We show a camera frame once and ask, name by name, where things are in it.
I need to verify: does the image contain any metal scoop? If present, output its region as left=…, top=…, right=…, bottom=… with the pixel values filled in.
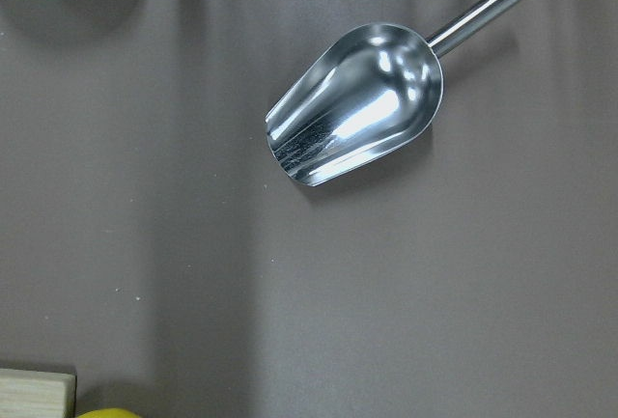
left=265, top=0, right=521, bottom=186

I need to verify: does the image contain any wooden cutting board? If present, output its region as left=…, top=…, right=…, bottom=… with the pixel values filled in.
left=1, top=368, right=76, bottom=418

